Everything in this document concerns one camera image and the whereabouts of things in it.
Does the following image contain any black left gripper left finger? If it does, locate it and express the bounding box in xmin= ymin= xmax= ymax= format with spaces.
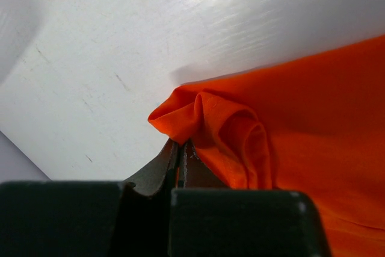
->
xmin=1 ymin=141 xmax=179 ymax=256

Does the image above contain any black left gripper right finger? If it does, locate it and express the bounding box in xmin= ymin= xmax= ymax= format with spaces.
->
xmin=170 ymin=143 xmax=331 ymax=256

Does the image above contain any orange t-shirt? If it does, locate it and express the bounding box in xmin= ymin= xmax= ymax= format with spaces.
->
xmin=149 ymin=36 xmax=384 ymax=256

